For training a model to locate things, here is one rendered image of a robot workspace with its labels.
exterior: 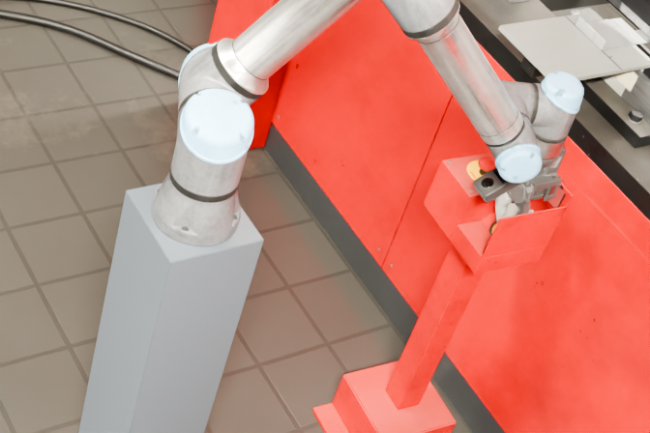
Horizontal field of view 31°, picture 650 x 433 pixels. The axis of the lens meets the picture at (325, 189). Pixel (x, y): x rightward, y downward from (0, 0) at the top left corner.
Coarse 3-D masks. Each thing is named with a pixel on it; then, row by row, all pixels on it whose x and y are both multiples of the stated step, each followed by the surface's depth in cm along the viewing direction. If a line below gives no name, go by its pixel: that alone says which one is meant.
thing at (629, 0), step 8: (624, 0) 239; (632, 0) 238; (640, 0) 236; (648, 0) 234; (624, 8) 241; (632, 8) 238; (640, 8) 236; (648, 8) 234; (632, 16) 240; (640, 16) 237; (648, 16) 235; (640, 24) 238; (648, 24) 235; (648, 32) 237
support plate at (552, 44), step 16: (560, 16) 240; (576, 16) 242; (592, 16) 243; (512, 32) 231; (528, 32) 232; (544, 32) 234; (560, 32) 235; (576, 32) 237; (528, 48) 228; (544, 48) 229; (560, 48) 231; (576, 48) 232; (592, 48) 234; (624, 48) 237; (544, 64) 225; (560, 64) 227; (576, 64) 228; (592, 64) 230; (608, 64) 231; (624, 64) 233; (640, 64) 234
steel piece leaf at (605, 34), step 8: (576, 24) 239; (584, 24) 237; (592, 24) 241; (600, 24) 241; (608, 24) 242; (616, 24) 243; (584, 32) 237; (592, 32) 235; (600, 32) 239; (608, 32) 240; (616, 32) 241; (624, 32) 242; (592, 40) 236; (600, 40) 234; (608, 40) 238; (616, 40) 238; (624, 40) 239; (632, 40) 240; (600, 48) 235; (608, 48) 235
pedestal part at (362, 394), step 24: (360, 384) 272; (384, 384) 274; (312, 408) 277; (336, 408) 278; (360, 408) 268; (384, 408) 268; (408, 408) 270; (432, 408) 272; (336, 432) 274; (360, 432) 270; (384, 432) 263; (408, 432) 265; (432, 432) 269
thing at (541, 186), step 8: (544, 160) 214; (552, 160) 215; (560, 160) 219; (544, 168) 220; (552, 168) 220; (536, 176) 220; (544, 176) 220; (552, 176) 222; (520, 184) 219; (528, 184) 218; (536, 184) 218; (544, 184) 219; (552, 184) 220; (512, 192) 222; (520, 192) 219; (528, 192) 218; (536, 192) 222; (544, 192) 223; (520, 200) 220; (544, 200) 223
